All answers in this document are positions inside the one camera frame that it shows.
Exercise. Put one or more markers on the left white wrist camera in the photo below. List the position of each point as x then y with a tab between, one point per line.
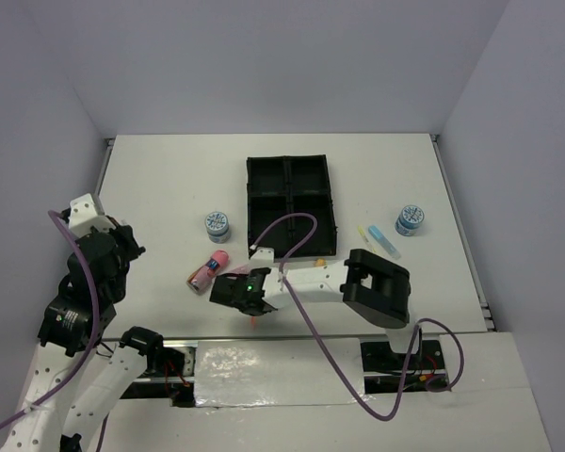
86	215

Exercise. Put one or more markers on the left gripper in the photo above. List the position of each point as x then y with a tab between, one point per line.
125	234

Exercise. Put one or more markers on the blue-lidded jar right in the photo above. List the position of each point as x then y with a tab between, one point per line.
409	220

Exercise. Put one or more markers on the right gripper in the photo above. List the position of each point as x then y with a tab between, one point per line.
248	274

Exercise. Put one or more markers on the blue-lidded jar left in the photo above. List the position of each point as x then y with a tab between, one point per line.
217	226

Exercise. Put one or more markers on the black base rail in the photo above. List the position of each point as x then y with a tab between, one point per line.
370	366

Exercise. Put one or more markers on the blue-lidded jar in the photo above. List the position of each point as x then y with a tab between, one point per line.
217	226
409	220

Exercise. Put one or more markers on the silver tape sheet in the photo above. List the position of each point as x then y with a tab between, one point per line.
271	373

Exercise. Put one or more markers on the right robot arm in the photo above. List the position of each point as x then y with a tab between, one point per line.
374	288

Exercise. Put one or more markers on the yellow thin pen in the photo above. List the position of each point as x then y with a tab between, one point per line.
365	239

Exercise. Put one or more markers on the blue-capped highlighter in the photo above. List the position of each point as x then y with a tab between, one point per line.
380	238

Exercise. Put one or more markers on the pink-capped marker bottle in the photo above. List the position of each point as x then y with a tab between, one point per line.
199	280

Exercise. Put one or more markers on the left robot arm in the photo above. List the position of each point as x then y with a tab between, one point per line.
55	415

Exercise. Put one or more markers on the purple highlighter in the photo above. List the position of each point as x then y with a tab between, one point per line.
237	269

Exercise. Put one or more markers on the black four-compartment organizer tray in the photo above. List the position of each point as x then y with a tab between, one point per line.
282	185

